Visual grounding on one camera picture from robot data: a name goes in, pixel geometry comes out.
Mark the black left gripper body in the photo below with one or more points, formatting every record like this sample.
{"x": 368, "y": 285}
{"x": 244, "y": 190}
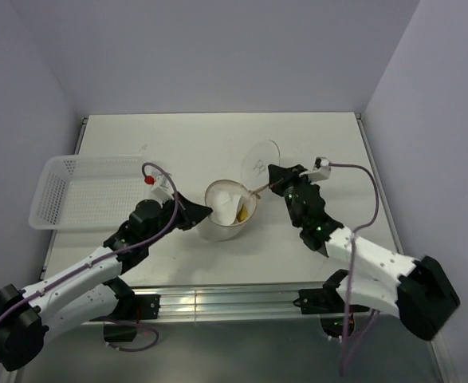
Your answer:
{"x": 167, "y": 214}

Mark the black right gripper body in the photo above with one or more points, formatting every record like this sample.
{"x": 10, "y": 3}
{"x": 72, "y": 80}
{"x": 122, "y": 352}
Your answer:
{"x": 289, "y": 195}

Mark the white bra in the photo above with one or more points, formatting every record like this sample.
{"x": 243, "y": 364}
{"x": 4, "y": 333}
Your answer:
{"x": 225, "y": 205}

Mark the yellow bra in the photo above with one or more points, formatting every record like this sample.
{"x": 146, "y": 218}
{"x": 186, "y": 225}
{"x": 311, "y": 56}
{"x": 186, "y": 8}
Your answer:
{"x": 242, "y": 214}

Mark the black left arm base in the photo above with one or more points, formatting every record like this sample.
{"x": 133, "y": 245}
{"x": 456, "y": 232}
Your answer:
{"x": 141, "y": 307}

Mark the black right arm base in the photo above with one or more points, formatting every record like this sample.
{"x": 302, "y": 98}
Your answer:
{"x": 319, "y": 301}

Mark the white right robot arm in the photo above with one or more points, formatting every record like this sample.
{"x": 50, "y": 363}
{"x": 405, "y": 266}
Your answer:
{"x": 416, "y": 291}

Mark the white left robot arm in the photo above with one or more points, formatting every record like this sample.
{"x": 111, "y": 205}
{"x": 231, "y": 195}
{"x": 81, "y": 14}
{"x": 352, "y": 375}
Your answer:
{"x": 21, "y": 339}

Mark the white plastic laundry basket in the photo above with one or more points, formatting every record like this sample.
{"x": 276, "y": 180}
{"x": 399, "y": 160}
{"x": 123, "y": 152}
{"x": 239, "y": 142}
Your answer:
{"x": 87, "y": 192}

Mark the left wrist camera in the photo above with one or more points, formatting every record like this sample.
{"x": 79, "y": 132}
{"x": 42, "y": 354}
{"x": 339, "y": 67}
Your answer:
{"x": 160, "y": 187}

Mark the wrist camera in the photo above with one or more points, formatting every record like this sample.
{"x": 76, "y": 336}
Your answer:
{"x": 321, "y": 171}
{"x": 160, "y": 187}

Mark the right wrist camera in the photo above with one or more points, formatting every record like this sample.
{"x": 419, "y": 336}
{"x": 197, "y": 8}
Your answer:
{"x": 321, "y": 171}

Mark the aluminium mounting rail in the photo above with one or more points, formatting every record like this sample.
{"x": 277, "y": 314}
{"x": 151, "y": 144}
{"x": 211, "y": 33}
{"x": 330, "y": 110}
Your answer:
{"x": 225, "y": 301}

